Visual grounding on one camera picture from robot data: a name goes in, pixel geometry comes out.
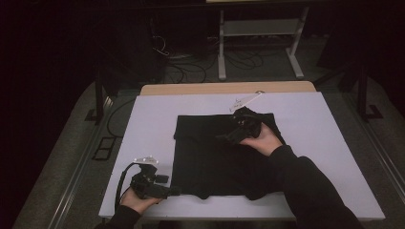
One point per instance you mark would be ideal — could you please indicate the white board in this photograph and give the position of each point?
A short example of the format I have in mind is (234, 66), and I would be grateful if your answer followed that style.
(318, 127)

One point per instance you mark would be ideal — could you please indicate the black metal stand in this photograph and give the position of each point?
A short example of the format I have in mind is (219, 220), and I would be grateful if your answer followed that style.
(363, 95)
(99, 98)

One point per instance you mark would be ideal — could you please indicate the person's right hand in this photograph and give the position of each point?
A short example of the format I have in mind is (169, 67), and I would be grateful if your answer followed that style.
(266, 141)

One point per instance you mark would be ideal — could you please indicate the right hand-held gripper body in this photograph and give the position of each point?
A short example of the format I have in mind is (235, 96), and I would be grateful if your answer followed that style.
(248, 122)

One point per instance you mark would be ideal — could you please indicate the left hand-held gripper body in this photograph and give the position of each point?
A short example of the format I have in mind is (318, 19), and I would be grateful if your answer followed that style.
(146, 186)

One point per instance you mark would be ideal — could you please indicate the person's left hand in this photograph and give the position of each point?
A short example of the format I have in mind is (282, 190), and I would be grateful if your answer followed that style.
(140, 202)

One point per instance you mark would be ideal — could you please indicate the white metal stand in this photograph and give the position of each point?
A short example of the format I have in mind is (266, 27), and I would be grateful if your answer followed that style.
(259, 27)

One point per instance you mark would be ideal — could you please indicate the black tank top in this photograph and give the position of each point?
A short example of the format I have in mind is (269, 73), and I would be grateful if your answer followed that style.
(203, 162)

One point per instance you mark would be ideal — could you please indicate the metal floor rail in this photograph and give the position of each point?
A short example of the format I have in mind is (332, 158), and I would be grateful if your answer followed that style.
(387, 168)
(79, 178)

